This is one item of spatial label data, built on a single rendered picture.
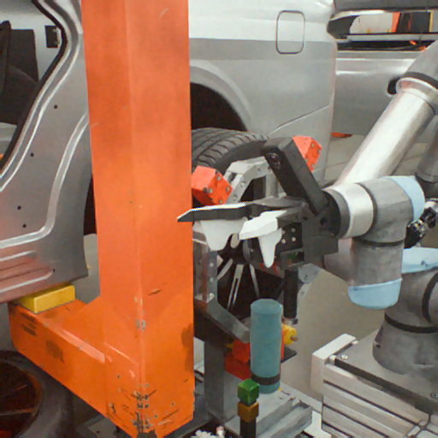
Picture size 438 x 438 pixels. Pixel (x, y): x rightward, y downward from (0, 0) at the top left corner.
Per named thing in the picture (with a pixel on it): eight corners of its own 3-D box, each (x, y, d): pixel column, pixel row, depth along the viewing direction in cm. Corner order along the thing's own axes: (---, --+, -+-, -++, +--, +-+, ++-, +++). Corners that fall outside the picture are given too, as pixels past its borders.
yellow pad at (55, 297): (53, 287, 188) (52, 273, 187) (77, 300, 179) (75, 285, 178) (12, 300, 179) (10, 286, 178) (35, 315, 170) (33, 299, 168)
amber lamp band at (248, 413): (247, 409, 145) (247, 394, 144) (259, 416, 142) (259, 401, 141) (236, 416, 142) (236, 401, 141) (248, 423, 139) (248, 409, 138)
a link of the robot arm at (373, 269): (357, 280, 98) (362, 217, 95) (411, 305, 89) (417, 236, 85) (321, 290, 94) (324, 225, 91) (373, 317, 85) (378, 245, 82)
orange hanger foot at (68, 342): (58, 328, 196) (50, 230, 185) (157, 392, 160) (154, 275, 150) (9, 346, 184) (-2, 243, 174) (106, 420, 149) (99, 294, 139)
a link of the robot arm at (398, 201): (426, 234, 86) (432, 178, 84) (371, 248, 81) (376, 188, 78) (385, 221, 93) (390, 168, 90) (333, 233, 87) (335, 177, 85)
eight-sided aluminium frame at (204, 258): (306, 298, 204) (313, 145, 188) (322, 304, 199) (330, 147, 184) (191, 357, 167) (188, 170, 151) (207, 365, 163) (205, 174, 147)
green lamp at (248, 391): (247, 391, 143) (247, 376, 142) (260, 398, 141) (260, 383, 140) (236, 398, 141) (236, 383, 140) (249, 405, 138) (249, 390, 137)
